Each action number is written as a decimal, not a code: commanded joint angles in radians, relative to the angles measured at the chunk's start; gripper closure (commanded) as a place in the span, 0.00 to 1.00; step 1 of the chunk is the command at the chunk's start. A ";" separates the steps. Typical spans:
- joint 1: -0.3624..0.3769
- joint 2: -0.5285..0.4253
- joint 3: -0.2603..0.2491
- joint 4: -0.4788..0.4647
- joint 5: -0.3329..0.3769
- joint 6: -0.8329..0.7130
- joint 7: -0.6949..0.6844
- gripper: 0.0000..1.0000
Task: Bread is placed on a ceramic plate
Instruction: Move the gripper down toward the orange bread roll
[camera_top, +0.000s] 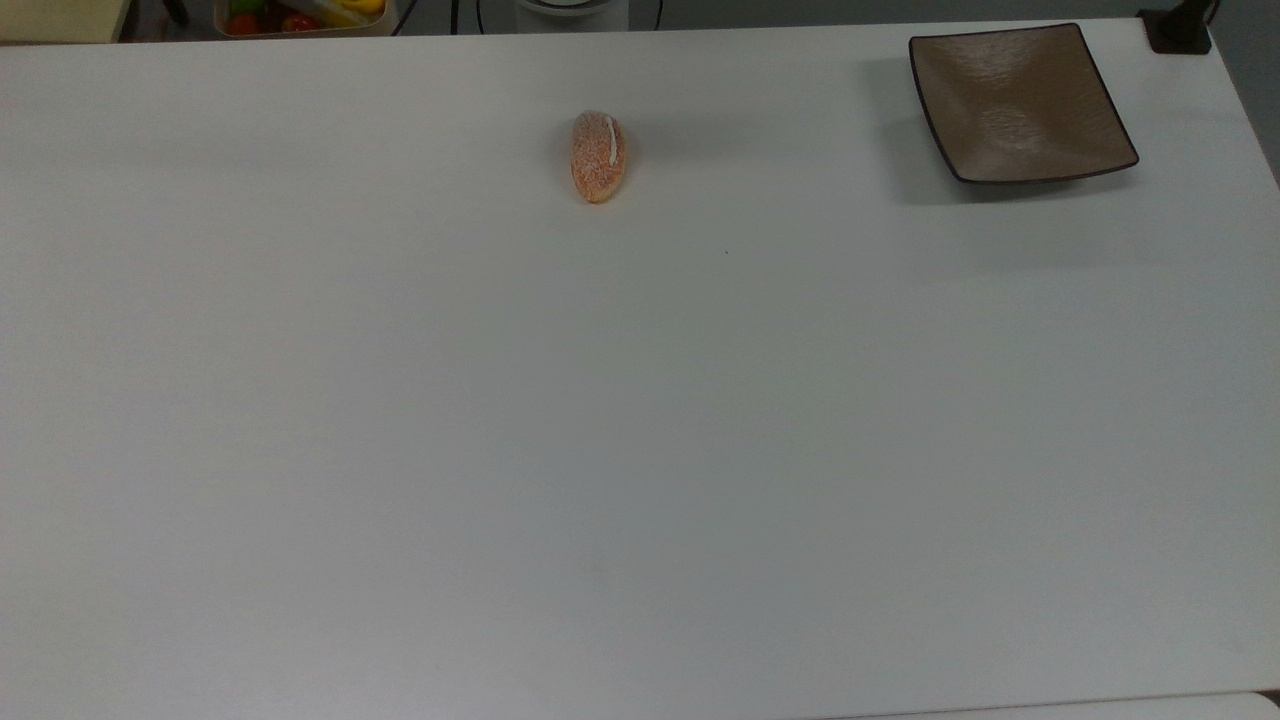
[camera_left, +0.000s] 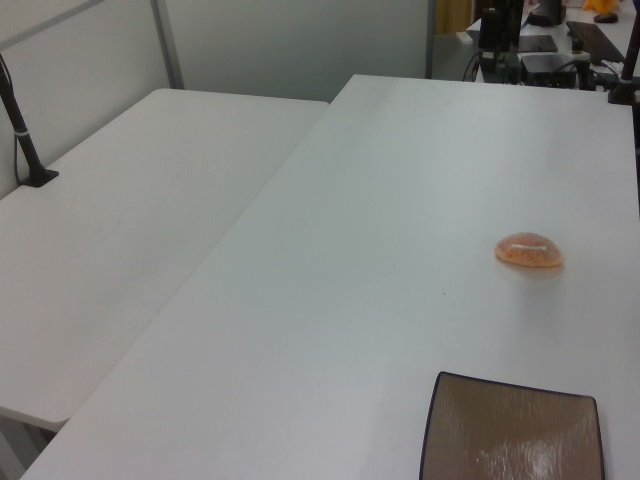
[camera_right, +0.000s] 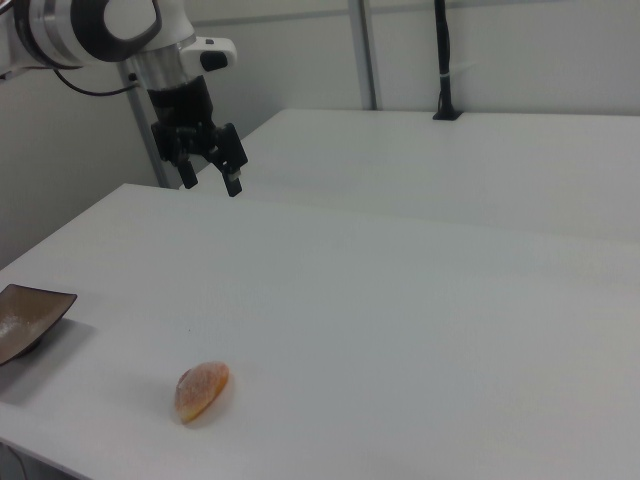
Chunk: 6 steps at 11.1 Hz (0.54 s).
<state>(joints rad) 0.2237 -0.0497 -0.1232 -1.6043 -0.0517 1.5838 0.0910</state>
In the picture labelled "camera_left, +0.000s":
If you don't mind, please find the black keyboard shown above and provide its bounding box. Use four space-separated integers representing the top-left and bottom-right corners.
565 20 627 64

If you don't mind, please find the black camera stand pole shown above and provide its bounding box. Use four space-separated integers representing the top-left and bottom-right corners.
0 52 60 189

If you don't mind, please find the black upright device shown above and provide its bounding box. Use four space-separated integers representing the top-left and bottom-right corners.
478 6 502 52

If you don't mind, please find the orange glazed bread bun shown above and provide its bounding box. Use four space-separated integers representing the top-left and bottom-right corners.
493 231 566 271

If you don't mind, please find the dark flat pad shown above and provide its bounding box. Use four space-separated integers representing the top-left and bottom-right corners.
518 34 559 54

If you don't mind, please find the black box device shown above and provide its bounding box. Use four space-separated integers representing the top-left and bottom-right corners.
518 52 577 87

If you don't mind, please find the grey metal partition post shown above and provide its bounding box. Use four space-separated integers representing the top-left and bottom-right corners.
425 0 438 79

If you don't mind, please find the brown square ceramic plate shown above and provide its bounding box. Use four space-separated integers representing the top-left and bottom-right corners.
419 370 607 480

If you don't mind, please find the black monitor stand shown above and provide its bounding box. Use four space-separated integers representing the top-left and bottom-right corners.
526 0 564 29

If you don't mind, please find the dark wooden stand pole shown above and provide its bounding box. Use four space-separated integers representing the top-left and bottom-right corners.
606 46 640 106

